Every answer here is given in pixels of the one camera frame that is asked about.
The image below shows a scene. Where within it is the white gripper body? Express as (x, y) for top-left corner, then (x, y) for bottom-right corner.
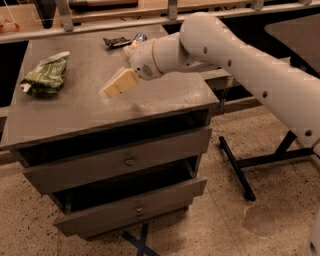
(129, 39), (163, 80)

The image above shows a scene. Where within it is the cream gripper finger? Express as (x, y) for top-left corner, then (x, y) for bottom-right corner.
(101, 67), (139, 98)
(123, 40), (140, 57)

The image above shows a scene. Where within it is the green jalapeno chip bag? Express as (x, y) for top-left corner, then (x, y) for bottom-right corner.
(20, 51), (70, 96)

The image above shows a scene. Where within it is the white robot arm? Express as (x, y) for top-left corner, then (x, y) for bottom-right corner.
(100, 12), (320, 201)

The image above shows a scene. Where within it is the dark crumpled snack wrapper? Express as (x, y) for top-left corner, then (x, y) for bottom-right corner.
(103, 37), (131, 48)

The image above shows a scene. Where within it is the plastic water bottle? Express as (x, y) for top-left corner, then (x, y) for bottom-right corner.
(134, 33), (147, 42)

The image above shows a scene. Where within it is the upper grey drawer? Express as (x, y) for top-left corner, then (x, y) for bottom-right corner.
(24, 126), (211, 194)

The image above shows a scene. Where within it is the grey drawer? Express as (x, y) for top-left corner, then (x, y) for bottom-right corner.
(54, 177), (207, 239)
(24, 126), (211, 194)

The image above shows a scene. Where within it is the grey drawer cabinet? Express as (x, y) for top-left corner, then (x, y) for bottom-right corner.
(0, 24), (220, 240)

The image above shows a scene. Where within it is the lower grey drawer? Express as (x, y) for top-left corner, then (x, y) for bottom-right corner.
(54, 177), (207, 239)

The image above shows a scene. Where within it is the dark table top right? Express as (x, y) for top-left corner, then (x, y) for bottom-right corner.
(265, 14), (320, 73)

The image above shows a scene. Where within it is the black table leg base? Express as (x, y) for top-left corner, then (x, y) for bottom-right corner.
(219, 131), (314, 202)

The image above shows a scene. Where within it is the metal railing frame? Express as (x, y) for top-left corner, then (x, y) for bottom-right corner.
(0, 0), (320, 44)

